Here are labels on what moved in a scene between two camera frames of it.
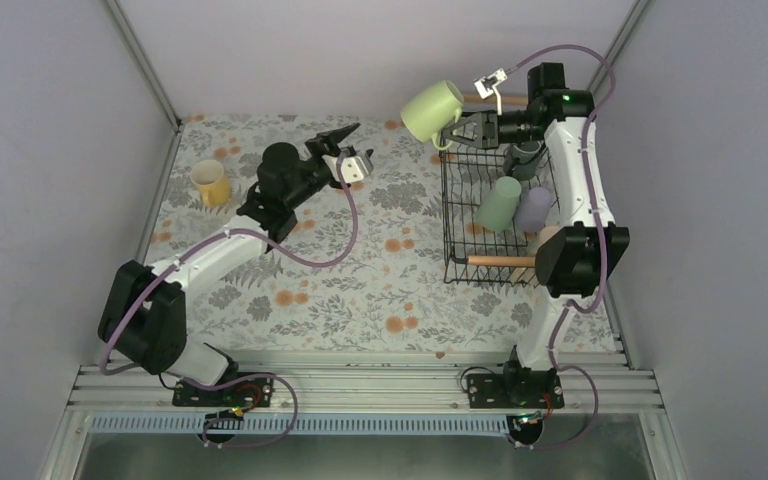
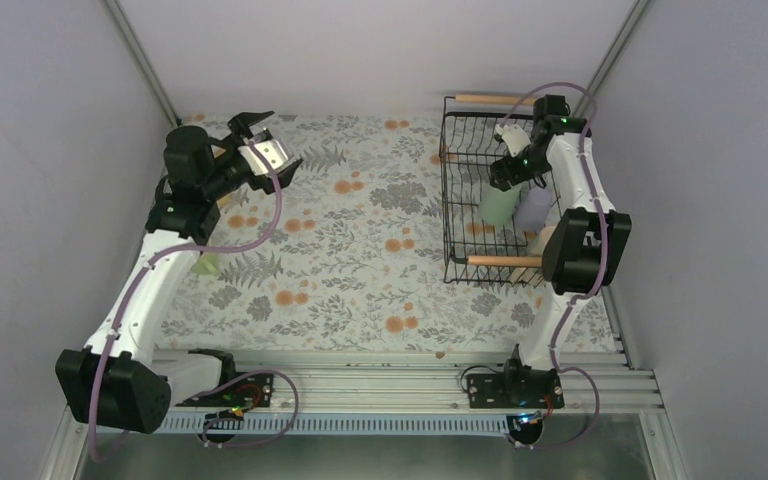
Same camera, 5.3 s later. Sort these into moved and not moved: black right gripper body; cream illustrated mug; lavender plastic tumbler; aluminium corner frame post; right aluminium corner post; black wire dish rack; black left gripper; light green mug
Moved: black right gripper body; light green mug; black left gripper
Not moved: right aluminium corner post; lavender plastic tumbler; cream illustrated mug; aluminium corner frame post; black wire dish rack
